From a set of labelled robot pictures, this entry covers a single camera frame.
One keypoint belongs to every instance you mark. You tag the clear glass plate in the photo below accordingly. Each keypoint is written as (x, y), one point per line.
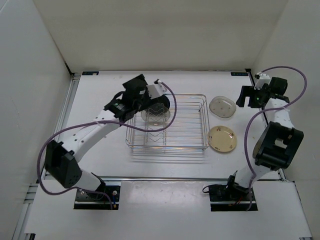
(222, 107)
(156, 115)

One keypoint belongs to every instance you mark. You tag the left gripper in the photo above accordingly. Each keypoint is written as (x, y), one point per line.
(147, 102)

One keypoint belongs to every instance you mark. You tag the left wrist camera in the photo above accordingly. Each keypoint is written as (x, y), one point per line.
(156, 90)

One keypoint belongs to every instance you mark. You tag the black round plate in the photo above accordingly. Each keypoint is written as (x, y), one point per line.
(165, 101)

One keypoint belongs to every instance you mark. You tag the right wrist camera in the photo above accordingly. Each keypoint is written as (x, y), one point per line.
(261, 79)

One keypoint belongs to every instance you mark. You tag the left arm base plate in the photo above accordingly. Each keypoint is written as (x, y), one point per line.
(92, 201)

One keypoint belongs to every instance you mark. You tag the chrome wire dish rack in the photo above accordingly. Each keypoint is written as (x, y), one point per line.
(187, 127)

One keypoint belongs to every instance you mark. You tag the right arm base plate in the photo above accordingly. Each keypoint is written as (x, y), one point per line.
(223, 199)

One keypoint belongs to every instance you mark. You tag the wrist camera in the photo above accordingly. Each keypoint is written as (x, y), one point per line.
(156, 90)
(261, 79)

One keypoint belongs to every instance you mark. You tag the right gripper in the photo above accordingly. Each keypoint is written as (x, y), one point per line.
(249, 91)

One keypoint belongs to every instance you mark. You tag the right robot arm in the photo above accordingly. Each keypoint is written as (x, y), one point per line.
(279, 142)

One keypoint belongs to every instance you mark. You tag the beige ceramic plate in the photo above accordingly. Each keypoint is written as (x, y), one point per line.
(222, 139)

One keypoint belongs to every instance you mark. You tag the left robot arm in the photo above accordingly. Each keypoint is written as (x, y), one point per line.
(62, 158)

